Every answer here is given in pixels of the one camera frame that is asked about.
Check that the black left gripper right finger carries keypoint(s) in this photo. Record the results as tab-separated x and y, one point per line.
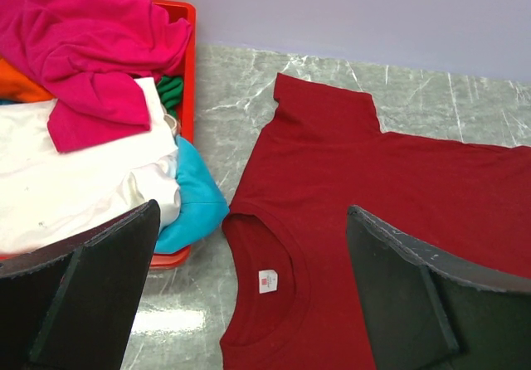
425	308

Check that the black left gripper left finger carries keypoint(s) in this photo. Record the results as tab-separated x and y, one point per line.
72	304

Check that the dark red t shirt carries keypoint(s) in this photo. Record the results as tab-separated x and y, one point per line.
297	303

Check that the red plastic bin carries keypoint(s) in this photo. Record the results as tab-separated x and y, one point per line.
184	70

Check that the white t shirt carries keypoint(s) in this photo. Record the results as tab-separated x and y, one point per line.
48	196

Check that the turquoise t shirt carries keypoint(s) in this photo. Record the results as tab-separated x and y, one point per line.
203	206

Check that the orange t shirt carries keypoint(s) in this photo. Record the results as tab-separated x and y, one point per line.
16	86

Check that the green t shirt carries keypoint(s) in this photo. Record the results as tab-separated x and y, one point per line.
170	92

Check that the pink t shirt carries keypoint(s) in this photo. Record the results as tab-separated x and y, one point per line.
88	54

